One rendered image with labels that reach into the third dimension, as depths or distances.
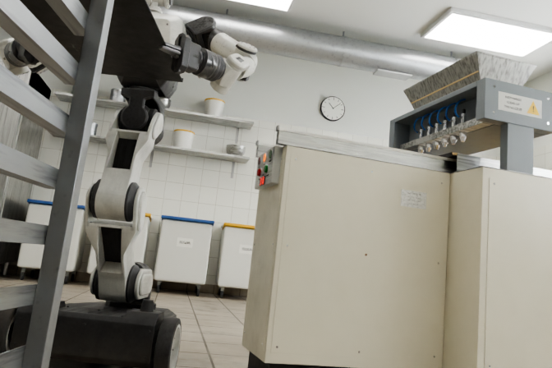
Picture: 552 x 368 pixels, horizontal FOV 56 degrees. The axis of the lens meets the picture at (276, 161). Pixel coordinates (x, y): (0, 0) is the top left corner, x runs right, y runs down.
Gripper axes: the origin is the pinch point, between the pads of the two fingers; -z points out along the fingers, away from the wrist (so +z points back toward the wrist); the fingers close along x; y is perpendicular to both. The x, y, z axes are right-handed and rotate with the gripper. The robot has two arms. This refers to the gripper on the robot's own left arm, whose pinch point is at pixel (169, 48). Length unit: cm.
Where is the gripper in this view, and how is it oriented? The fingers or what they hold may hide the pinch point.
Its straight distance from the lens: 160.7
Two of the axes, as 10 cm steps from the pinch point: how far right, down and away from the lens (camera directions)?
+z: 6.9, 2.1, 6.9
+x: 1.0, -9.8, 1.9
